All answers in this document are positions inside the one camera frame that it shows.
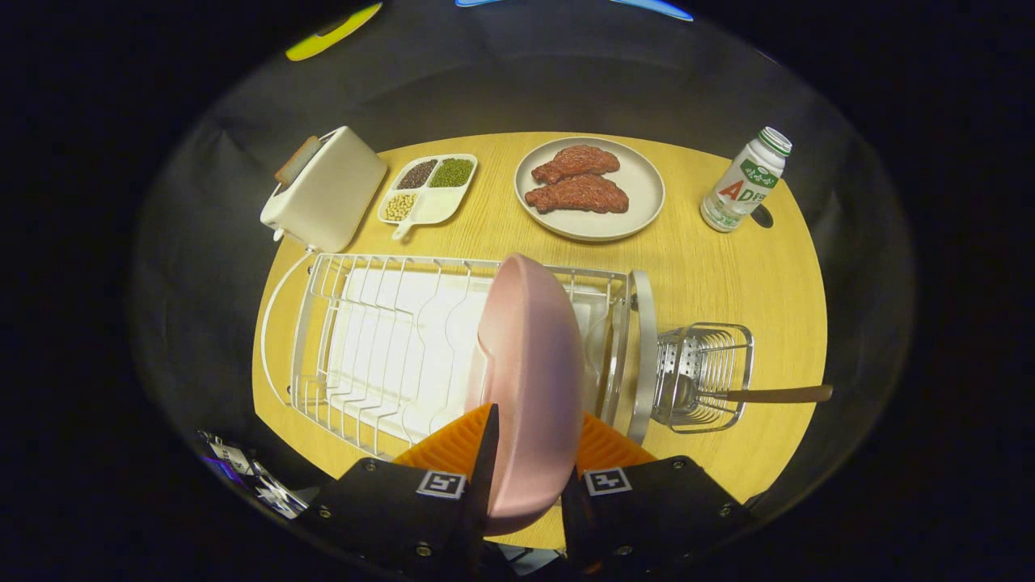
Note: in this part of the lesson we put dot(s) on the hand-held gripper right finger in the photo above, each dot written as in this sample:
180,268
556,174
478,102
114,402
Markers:
647,509

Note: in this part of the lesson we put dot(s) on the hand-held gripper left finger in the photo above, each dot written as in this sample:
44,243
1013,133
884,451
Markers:
388,517

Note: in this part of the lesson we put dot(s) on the pink plate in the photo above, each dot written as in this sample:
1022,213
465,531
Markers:
534,388

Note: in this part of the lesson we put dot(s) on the beige round plate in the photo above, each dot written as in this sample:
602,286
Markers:
643,194

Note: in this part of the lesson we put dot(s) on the yellow beans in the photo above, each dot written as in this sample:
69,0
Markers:
399,206

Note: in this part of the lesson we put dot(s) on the white divided tray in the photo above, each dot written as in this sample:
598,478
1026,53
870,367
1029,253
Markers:
437,208

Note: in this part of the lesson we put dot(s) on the brown meat slice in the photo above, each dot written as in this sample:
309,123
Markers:
576,162
578,196

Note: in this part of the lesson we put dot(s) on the white toaster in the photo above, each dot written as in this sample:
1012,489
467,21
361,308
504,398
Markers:
331,194

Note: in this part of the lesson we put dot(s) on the black backdrop cloth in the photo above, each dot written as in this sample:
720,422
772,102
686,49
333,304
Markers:
202,242

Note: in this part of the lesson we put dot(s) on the white drink bottle green cap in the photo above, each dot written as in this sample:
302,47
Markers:
740,190

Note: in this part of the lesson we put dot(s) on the dark red beans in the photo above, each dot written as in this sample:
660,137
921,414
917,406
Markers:
416,175

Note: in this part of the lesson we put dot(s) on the green beans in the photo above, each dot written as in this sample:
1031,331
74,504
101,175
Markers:
451,172

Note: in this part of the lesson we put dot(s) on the brown toast slice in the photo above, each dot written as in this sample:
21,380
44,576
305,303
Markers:
295,162

